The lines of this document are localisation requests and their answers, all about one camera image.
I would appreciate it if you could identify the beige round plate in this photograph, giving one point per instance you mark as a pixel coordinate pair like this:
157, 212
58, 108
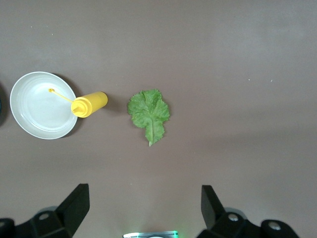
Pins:
37, 116

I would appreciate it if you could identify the brown table cover sheet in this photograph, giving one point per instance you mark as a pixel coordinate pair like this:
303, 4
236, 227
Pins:
223, 74

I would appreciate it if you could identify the green lettuce leaf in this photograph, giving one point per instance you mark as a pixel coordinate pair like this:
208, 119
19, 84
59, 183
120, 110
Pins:
148, 111

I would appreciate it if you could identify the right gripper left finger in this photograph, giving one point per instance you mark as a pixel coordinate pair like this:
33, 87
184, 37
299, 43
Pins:
49, 225

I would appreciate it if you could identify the yellow squeeze bottle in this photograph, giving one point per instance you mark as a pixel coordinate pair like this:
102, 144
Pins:
94, 102

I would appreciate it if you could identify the blue round plate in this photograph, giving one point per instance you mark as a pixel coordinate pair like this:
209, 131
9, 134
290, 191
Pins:
0, 106

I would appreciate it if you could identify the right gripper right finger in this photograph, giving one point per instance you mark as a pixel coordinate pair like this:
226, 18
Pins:
235, 228

